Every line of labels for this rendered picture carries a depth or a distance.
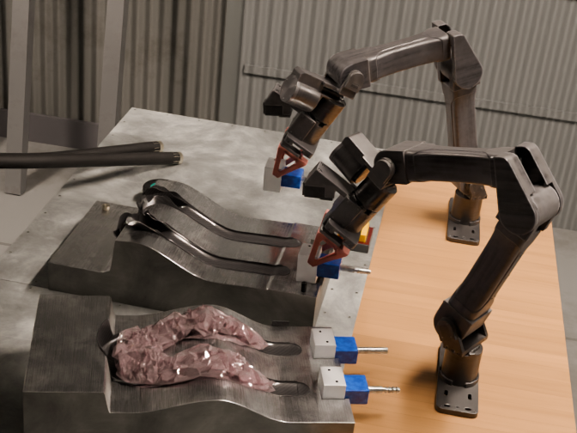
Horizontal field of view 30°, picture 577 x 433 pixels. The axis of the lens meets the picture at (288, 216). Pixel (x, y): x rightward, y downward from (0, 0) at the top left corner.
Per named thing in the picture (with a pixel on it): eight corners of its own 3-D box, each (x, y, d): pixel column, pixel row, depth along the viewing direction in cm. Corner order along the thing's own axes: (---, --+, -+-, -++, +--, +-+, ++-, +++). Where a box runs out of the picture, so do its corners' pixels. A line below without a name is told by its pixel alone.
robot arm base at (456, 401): (442, 373, 176) (485, 381, 175) (446, 308, 193) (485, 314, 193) (434, 411, 180) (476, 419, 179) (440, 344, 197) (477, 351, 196)
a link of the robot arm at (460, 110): (460, 198, 233) (451, 63, 215) (446, 185, 238) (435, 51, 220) (485, 190, 234) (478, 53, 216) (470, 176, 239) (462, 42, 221)
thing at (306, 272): (370, 279, 197) (373, 253, 195) (367, 291, 193) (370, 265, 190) (300, 268, 199) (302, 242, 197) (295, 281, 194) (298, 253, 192)
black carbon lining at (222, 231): (301, 247, 209) (306, 204, 205) (286, 289, 195) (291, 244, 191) (130, 216, 214) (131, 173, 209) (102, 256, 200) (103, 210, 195)
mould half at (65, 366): (327, 352, 191) (335, 300, 186) (350, 450, 169) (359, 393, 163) (39, 348, 184) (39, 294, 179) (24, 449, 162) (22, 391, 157)
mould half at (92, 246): (333, 268, 217) (341, 210, 211) (311, 339, 194) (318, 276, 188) (96, 225, 223) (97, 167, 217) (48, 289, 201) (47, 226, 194)
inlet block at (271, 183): (329, 189, 223) (331, 166, 221) (325, 199, 219) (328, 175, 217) (267, 179, 225) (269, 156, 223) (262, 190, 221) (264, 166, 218)
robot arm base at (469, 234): (452, 209, 228) (485, 214, 228) (454, 169, 246) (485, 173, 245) (446, 240, 232) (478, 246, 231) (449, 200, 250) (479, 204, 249)
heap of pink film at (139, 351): (267, 335, 184) (270, 296, 180) (277, 400, 168) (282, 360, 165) (113, 332, 180) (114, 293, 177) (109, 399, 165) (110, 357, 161)
